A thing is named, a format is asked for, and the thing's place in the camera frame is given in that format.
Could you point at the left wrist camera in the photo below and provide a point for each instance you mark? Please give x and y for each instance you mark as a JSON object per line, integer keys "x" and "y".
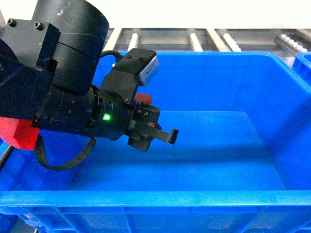
{"x": 135, "y": 68}

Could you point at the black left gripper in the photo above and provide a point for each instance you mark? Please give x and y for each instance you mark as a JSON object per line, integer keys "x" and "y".
{"x": 111, "y": 119}

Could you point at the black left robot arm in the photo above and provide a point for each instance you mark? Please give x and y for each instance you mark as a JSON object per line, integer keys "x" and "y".
{"x": 55, "y": 76}

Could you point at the metal shelf rack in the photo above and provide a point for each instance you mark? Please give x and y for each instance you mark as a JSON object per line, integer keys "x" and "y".
{"x": 284, "y": 43}

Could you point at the red push button switch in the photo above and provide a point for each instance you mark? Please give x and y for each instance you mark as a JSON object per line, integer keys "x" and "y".
{"x": 143, "y": 98}

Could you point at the right blue crate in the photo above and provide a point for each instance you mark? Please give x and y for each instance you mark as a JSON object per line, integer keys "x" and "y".
{"x": 302, "y": 66}

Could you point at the blue plastic crate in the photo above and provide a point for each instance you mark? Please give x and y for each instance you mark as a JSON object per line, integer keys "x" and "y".
{"x": 241, "y": 162}

